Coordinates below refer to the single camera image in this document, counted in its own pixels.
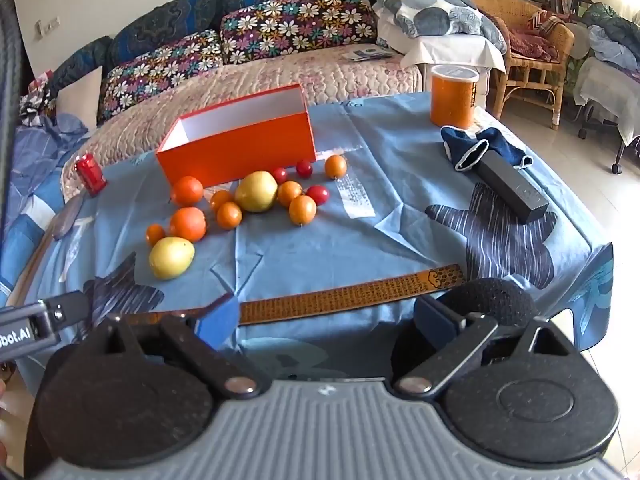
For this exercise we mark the large yellow pear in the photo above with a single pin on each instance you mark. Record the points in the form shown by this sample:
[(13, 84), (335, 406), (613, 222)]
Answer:
[(256, 192)]

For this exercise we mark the floral cushion right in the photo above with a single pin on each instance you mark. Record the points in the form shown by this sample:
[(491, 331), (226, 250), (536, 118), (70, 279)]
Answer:
[(281, 27)]

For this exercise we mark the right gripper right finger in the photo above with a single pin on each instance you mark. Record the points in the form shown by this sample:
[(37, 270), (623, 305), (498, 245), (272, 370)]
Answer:
[(457, 339)]

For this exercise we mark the brown patterned ruler strip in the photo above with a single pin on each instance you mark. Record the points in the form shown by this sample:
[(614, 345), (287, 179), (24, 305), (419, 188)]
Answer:
[(333, 300)]

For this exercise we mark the red soda can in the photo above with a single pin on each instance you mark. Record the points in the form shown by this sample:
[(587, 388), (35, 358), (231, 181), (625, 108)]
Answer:
[(90, 174)]

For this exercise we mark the orange cardboard box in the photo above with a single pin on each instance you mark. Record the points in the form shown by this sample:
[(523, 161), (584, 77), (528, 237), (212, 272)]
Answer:
[(227, 141)]

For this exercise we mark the wicker armchair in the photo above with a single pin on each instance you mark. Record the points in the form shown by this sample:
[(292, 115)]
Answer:
[(538, 46)]

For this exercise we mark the floral cushion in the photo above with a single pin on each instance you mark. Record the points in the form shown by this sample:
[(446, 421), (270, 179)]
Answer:
[(156, 71), (281, 27)]

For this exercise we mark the small orange fruit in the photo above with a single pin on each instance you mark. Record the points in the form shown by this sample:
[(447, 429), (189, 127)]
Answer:
[(335, 167), (229, 215), (219, 198), (302, 210), (288, 191)]

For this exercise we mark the red cherry tomato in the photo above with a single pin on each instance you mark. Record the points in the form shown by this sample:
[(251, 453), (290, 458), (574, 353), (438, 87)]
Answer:
[(318, 193), (280, 175), (304, 169)]

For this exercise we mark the metal spoon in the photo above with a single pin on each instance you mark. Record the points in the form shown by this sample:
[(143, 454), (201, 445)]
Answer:
[(59, 227)]

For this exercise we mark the small orange far left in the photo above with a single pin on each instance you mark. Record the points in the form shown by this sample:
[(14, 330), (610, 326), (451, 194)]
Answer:
[(154, 233)]

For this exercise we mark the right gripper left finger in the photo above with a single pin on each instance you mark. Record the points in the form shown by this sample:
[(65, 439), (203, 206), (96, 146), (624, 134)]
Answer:
[(199, 336)]

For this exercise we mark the blue sofa backrest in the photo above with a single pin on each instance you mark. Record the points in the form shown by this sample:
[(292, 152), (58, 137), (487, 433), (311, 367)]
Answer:
[(164, 24)]

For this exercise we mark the white cushion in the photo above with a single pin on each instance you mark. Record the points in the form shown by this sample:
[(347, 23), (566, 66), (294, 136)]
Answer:
[(81, 99)]

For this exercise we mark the large orange tomato lower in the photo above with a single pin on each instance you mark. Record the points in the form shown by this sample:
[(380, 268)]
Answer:
[(188, 223)]

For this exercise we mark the grey dotted pillow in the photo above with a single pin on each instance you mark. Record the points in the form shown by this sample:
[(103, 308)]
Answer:
[(424, 18)]

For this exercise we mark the black rectangular box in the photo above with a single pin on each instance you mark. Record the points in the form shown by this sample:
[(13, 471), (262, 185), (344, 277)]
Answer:
[(517, 192)]

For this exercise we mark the yellow lemon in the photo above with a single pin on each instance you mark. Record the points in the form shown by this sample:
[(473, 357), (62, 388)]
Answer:
[(170, 257)]

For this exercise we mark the black microphone foam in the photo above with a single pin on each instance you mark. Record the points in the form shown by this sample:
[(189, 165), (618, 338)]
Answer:
[(500, 299)]

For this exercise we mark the pink quilted sofa cover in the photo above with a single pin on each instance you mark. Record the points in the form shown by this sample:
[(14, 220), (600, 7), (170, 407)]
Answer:
[(326, 76)]

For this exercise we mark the large orange tomato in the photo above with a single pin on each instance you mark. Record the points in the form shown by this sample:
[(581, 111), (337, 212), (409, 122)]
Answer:
[(188, 223), (187, 191)]

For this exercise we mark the blue patterned tablecloth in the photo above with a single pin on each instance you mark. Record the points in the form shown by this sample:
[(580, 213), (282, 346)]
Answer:
[(402, 208)]

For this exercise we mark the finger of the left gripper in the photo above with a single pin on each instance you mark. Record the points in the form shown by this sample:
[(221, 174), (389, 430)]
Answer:
[(56, 313)]

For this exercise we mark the floral cushion left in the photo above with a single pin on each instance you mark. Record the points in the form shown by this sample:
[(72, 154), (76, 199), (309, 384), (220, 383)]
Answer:
[(156, 71)]

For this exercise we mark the large orange tomato upper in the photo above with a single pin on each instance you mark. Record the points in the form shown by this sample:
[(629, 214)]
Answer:
[(187, 191)]

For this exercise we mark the small orange fruit right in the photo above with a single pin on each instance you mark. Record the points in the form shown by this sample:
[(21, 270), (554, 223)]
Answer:
[(335, 167)]

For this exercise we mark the orange lidded plastic container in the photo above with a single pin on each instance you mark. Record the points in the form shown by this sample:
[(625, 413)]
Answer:
[(453, 95)]

